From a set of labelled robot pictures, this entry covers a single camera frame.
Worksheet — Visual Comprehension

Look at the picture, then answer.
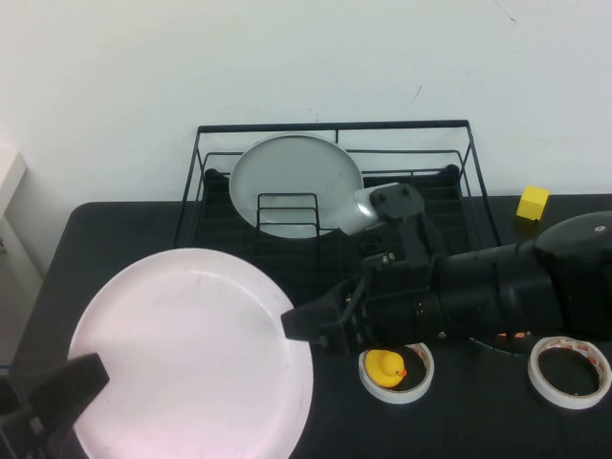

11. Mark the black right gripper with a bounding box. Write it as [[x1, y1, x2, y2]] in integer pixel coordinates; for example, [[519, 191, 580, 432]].
[[280, 251, 442, 359]]

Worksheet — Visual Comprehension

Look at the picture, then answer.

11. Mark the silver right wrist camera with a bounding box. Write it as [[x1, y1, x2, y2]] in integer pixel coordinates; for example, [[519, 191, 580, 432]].
[[338, 182, 426, 236]]

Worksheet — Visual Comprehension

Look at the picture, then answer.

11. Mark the yellow rubber duck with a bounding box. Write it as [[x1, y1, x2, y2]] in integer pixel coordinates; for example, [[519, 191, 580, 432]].
[[364, 349, 408, 388]]

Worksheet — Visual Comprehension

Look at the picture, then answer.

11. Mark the black wire dish rack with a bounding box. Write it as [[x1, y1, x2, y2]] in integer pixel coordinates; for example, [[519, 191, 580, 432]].
[[176, 119, 503, 310]]

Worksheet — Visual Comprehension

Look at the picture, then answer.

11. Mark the pink round plate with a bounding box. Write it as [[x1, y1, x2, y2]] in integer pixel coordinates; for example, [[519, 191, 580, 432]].
[[66, 247, 316, 459]]

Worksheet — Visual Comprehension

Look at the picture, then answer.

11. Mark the black plastic drip tray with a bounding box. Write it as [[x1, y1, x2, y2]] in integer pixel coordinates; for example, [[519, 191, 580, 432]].
[[184, 166, 484, 312]]

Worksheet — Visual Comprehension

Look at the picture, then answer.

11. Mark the grey round plate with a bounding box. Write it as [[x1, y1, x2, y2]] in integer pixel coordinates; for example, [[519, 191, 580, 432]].
[[228, 133, 364, 240]]

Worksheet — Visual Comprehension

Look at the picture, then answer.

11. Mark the white cabinet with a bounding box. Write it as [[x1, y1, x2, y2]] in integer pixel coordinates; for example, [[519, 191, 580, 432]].
[[0, 150, 49, 374]]

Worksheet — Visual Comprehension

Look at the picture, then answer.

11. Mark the yellow cube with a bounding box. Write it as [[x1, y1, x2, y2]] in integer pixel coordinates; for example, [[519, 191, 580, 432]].
[[515, 185, 551, 222]]

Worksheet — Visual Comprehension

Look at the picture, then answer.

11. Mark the white double-sided tape roll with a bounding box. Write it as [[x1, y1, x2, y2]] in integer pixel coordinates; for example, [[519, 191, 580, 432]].
[[527, 336, 612, 411], [358, 343, 436, 405]]

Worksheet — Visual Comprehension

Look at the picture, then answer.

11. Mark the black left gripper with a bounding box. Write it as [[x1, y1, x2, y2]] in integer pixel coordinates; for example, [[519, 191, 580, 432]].
[[0, 352, 110, 459]]

